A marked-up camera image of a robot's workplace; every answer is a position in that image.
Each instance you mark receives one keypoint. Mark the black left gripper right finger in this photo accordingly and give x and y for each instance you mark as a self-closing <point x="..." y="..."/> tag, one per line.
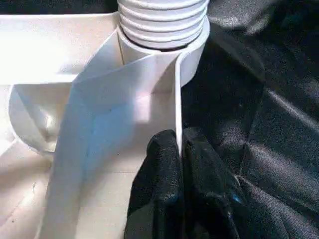
<point x="212" y="199"/>

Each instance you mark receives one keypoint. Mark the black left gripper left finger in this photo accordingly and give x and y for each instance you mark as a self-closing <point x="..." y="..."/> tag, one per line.
<point x="157" y="194"/>

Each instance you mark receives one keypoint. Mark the white plastic table top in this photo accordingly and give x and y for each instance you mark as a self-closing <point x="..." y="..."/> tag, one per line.
<point x="50" y="99"/>

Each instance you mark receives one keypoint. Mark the white plastic table leg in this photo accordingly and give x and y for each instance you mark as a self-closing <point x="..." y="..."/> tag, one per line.
<point x="162" y="20"/>

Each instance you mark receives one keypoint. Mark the black mat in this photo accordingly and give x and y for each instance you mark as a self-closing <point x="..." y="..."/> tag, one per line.
<point x="269" y="124"/>

